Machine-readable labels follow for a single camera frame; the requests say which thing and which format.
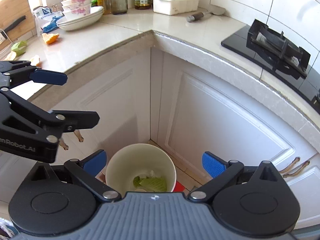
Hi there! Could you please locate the white-stemmed cabbage leaf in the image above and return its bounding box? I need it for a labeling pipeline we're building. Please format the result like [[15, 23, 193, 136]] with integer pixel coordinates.
[[133, 176, 167, 192]]

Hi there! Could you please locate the white trash bin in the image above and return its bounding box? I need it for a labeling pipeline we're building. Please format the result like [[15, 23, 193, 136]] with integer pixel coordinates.
[[105, 144, 176, 196]]

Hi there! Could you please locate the near orange peel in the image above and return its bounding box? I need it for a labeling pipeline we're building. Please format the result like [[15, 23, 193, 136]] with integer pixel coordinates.
[[30, 57, 41, 67]]

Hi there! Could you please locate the green cabbage half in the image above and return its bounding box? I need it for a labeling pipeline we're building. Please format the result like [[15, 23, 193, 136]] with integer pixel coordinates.
[[11, 41, 28, 57]]

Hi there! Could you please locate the far orange peel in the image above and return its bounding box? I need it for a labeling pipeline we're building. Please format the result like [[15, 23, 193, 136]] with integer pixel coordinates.
[[42, 33, 59, 45]]

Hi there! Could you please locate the left white cabinet door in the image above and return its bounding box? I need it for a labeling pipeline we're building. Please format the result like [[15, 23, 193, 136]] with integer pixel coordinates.
[[0, 47, 152, 203]]

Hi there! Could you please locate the white cabinet door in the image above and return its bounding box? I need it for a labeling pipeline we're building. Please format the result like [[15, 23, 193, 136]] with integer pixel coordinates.
[[0, 47, 152, 203], [151, 53, 319, 229]]

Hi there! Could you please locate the blue white salt bag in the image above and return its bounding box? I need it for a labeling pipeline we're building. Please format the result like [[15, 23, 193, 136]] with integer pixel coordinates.
[[33, 6, 64, 36]]

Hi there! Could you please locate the middle white plate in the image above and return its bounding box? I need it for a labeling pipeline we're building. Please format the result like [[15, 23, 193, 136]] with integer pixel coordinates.
[[56, 11, 103, 30]]

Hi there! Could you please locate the white plate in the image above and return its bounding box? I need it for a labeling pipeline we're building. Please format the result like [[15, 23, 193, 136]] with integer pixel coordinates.
[[57, 5, 104, 24], [56, 11, 103, 30], [56, 14, 102, 31]]

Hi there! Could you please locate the bottom white plate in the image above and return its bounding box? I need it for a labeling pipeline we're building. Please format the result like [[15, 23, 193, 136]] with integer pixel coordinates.
[[56, 14, 102, 31]]

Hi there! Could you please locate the bamboo cutting board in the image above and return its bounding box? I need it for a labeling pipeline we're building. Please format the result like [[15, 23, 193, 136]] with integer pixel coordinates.
[[1, 0, 35, 50]]

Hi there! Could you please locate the bottom floral white bowl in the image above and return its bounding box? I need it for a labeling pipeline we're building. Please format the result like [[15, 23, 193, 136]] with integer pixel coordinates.
[[63, 4, 91, 21]]

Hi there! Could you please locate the floral white bowl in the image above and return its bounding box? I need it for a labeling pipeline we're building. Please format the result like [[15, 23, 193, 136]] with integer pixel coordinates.
[[61, 0, 91, 6], [63, 4, 91, 21], [62, 1, 91, 11]]

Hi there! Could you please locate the middle floral white bowl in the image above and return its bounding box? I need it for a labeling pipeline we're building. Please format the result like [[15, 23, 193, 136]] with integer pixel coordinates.
[[62, 1, 91, 11]]

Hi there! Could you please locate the top white plate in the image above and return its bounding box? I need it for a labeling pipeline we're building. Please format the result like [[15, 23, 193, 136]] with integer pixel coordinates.
[[57, 5, 104, 24]]

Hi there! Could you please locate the top floral white bowl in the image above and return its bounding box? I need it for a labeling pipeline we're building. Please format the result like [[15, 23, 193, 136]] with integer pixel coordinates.
[[61, 0, 91, 6]]

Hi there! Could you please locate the yellow lid jar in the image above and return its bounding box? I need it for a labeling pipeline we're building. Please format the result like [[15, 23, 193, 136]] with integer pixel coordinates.
[[101, 0, 112, 15]]

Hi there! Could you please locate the right white cabinet door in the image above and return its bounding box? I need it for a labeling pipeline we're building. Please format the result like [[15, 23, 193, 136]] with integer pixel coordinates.
[[151, 53, 319, 229]]

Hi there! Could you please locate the black stove pot support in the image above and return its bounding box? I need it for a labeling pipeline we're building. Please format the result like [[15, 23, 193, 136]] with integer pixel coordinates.
[[246, 20, 310, 80]]

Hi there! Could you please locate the white plastic lidded box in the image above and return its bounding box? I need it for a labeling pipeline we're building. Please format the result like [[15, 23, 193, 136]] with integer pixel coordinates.
[[152, 0, 200, 16]]

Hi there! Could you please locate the black gas stove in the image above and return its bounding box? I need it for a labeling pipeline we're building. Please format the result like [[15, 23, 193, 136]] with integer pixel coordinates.
[[221, 25, 319, 112]]

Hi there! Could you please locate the upper brass cabinet handle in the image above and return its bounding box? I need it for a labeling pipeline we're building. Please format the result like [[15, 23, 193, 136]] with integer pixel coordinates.
[[73, 130, 84, 142]]

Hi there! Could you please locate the brass cabinet handle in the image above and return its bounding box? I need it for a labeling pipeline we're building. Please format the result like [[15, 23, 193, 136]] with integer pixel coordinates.
[[59, 138, 69, 151], [73, 130, 84, 142]]

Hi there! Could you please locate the lower brass cabinet handle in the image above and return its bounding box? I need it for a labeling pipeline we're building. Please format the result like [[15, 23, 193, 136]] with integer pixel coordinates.
[[59, 138, 69, 151]]

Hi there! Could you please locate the metal wire rack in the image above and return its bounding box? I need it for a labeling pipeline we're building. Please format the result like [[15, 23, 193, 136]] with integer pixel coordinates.
[[1, 29, 13, 57]]

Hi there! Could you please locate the black-handled santoku knife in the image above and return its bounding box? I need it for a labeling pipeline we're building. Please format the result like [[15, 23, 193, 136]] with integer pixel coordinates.
[[1, 15, 26, 40]]

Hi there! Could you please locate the metal spatula grey handle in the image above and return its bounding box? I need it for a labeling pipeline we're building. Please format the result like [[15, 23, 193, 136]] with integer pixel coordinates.
[[186, 5, 226, 23]]

